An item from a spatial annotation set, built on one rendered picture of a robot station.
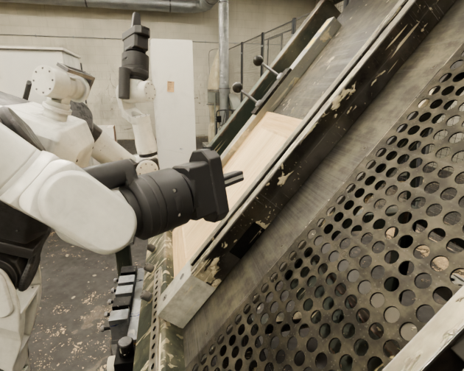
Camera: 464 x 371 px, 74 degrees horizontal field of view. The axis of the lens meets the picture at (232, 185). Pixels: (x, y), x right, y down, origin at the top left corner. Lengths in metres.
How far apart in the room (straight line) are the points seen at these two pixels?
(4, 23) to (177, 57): 5.73
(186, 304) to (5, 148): 0.50
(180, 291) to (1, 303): 0.47
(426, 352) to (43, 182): 0.37
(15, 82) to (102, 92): 5.88
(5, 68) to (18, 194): 3.18
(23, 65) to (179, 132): 2.26
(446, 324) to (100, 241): 0.33
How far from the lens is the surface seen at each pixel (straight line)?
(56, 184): 0.36
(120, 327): 1.06
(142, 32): 1.13
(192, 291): 0.73
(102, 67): 9.27
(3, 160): 0.38
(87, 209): 0.36
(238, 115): 1.36
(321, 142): 0.67
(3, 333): 1.09
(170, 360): 0.71
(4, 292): 0.98
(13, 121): 0.64
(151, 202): 0.41
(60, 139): 0.76
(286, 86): 1.16
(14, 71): 3.51
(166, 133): 4.86
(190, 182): 0.46
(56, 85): 0.80
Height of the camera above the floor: 1.41
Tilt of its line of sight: 18 degrees down
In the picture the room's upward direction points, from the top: straight up
